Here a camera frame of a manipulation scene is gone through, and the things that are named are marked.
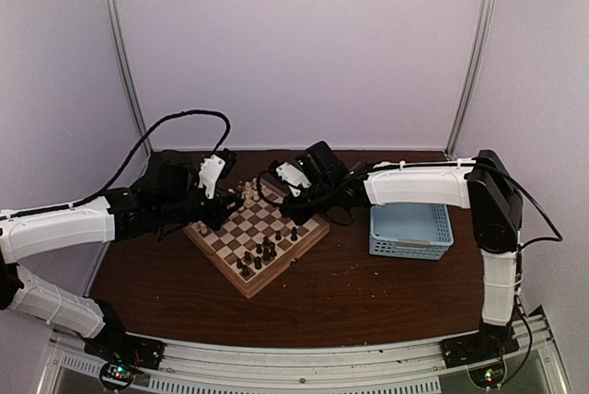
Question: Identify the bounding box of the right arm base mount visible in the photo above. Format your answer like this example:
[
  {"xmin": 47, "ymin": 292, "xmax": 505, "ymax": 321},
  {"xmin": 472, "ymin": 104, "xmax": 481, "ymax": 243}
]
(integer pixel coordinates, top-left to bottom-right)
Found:
[{"xmin": 440, "ymin": 332, "xmax": 520, "ymax": 368}]

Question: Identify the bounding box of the light blue plastic basket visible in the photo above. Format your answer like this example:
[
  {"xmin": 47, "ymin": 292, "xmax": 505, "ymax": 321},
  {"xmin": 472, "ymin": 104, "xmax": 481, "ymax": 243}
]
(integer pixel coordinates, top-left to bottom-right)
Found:
[{"xmin": 369, "ymin": 203, "xmax": 454, "ymax": 261}]

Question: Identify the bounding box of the wooden chess board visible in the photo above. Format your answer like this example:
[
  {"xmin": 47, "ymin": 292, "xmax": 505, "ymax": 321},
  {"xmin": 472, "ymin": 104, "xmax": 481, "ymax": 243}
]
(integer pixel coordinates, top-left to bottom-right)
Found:
[{"xmin": 184, "ymin": 180, "xmax": 330, "ymax": 298}]

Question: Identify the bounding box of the aluminium frame post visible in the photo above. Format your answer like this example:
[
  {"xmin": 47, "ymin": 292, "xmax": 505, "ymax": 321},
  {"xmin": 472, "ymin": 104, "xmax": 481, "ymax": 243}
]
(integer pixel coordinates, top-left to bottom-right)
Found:
[
  {"xmin": 104, "ymin": 0, "xmax": 147, "ymax": 136},
  {"xmin": 445, "ymin": 0, "xmax": 496, "ymax": 159}
]

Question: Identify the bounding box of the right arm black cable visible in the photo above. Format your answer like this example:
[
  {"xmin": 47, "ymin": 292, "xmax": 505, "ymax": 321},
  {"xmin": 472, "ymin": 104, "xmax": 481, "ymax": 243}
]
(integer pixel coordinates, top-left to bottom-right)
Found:
[{"xmin": 256, "ymin": 168, "xmax": 360, "ymax": 227}]

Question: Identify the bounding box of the right aluminium frame post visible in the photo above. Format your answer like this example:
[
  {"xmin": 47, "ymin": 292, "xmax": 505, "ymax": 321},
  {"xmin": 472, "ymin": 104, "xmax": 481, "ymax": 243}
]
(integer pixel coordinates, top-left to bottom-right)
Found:
[{"xmin": 445, "ymin": 0, "xmax": 496, "ymax": 159}]

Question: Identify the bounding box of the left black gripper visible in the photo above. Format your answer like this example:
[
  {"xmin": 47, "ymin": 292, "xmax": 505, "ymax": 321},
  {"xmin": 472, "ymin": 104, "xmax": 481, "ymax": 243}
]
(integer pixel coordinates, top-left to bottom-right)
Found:
[{"xmin": 156, "ymin": 180, "xmax": 242, "ymax": 231}]

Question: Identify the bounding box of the front aluminium rail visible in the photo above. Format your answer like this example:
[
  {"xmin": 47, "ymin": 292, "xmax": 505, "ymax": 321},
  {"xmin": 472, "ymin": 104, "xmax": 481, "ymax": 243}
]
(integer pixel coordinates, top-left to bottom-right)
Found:
[{"xmin": 36, "ymin": 306, "xmax": 572, "ymax": 394}]

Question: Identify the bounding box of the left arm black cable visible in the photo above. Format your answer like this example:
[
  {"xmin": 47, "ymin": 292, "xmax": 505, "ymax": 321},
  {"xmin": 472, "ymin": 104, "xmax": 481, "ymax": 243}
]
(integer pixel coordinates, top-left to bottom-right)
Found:
[{"xmin": 68, "ymin": 109, "xmax": 232, "ymax": 206}]

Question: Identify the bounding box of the left aluminium frame post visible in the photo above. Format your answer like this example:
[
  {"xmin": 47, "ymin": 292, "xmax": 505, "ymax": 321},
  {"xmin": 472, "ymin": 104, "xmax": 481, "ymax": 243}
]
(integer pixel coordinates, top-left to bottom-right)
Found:
[{"xmin": 104, "ymin": 0, "xmax": 147, "ymax": 136}]

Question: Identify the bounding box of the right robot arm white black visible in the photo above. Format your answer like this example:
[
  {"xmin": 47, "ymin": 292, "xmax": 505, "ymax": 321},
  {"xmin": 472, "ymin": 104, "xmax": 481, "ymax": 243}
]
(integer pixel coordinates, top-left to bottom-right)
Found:
[{"xmin": 271, "ymin": 141, "xmax": 563, "ymax": 359}]

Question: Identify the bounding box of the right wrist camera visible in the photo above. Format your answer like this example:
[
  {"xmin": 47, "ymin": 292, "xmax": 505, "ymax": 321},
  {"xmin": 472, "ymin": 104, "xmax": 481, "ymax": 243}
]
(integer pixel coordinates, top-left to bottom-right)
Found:
[{"xmin": 271, "ymin": 162, "xmax": 311, "ymax": 197}]

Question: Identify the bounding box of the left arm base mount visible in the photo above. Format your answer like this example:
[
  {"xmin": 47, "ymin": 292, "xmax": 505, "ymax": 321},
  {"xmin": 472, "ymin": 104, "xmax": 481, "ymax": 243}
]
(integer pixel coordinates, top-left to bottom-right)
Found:
[{"xmin": 84, "ymin": 336, "xmax": 165, "ymax": 370}]

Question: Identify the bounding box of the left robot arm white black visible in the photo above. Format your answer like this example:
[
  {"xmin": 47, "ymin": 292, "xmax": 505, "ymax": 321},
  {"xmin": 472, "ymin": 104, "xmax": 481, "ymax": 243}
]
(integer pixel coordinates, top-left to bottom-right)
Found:
[{"xmin": 1, "ymin": 149, "xmax": 243, "ymax": 362}]

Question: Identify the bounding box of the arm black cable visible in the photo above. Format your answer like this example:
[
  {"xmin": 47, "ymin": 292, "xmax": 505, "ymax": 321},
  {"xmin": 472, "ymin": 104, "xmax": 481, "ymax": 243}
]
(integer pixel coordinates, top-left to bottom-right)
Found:
[
  {"xmin": 68, "ymin": 109, "xmax": 232, "ymax": 206},
  {"xmin": 256, "ymin": 168, "xmax": 360, "ymax": 227}
]

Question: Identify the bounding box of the row of white chess pieces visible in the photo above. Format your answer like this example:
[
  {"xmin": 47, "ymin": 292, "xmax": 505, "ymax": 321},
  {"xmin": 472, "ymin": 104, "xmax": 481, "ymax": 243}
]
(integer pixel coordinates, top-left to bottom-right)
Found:
[{"xmin": 195, "ymin": 177, "xmax": 263, "ymax": 235}]

